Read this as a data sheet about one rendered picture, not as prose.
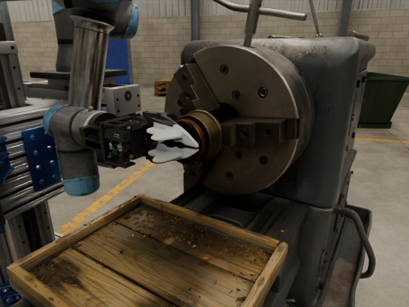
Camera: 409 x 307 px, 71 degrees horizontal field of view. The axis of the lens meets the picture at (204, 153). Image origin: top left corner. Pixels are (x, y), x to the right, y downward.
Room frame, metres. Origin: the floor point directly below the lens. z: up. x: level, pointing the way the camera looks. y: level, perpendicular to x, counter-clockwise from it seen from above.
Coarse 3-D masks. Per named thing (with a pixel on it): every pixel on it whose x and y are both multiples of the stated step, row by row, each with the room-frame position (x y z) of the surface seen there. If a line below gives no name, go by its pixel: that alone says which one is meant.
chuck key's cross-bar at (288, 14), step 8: (216, 0) 0.64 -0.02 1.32; (224, 0) 0.63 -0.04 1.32; (232, 8) 0.62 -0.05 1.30; (240, 8) 0.61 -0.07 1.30; (248, 8) 0.60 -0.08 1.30; (264, 8) 0.59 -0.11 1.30; (280, 16) 0.57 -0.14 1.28; (288, 16) 0.56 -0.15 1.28; (296, 16) 0.55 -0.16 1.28; (304, 16) 0.54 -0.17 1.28
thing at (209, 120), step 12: (180, 120) 0.47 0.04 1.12; (192, 120) 0.48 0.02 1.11; (204, 120) 0.48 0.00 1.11; (216, 120) 0.49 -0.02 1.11; (192, 132) 0.45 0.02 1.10; (204, 132) 0.47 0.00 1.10; (216, 132) 0.48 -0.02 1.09; (204, 144) 0.46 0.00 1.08; (216, 144) 0.48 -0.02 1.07; (192, 156) 0.45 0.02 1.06; (204, 156) 0.47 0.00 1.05
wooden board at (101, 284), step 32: (96, 224) 0.49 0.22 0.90; (128, 224) 0.51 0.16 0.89; (192, 224) 0.51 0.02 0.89; (224, 224) 0.49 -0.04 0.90; (32, 256) 0.39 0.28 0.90; (64, 256) 0.41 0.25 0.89; (96, 256) 0.41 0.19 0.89; (128, 256) 0.41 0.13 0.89; (160, 256) 0.41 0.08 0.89; (192, 256) 0.42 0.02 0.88; (224, 256) 0.41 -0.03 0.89; (32, 288) 0.32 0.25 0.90; (64, 288) 0.34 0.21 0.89; (96, 288) 0.34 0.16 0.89; (128, 288) 0.34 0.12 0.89; (160, 288) 0.34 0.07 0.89; (192, 288) 0.34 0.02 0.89; (224, 288) 0.34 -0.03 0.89; (256, 288) 0.32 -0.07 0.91
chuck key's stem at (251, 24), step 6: (252, 0) 0.59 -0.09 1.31; (258, 0) 0.59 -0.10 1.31; (252, 6) 0.59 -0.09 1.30; (258, 6) 0.59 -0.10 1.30; (252, 12) 0.59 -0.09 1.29; (246, 18) 0.60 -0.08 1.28; (252, 18) 0.59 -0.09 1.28; (258, 18) 0.60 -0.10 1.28; (246, 24) 0.60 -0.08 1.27; (252, 24) 0.59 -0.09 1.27; (246, 30) 0.60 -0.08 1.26; (252, 30) 0.59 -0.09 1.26; (246, 36) 0.60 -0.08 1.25; (252, 36) 0.60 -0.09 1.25; (246, 42) 0.60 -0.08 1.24
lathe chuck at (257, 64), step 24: (216, 48) 0.59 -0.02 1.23; (240, 48) 0.56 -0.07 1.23; (216, 72) 0.59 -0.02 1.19; (240, 72) 0.56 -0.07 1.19; (264, 72) 0.54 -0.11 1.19; (288, 72) 0.56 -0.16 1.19; (168, 96) 0.66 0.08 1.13; (216, 96) 0.59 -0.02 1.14; (240, 96) 0.56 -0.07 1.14; (264, 96) 0.54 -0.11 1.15; (288, 96) 0.51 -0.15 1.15; (240, 144) 0.56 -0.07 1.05; (264, 144) 0.53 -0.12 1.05; (288, 144) 0.51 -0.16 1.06; (216, 168) 0.59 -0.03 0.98; (240, 168) 0.56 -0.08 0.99; (264, 168) 0.53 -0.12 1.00; (240, 192) 0.56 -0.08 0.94
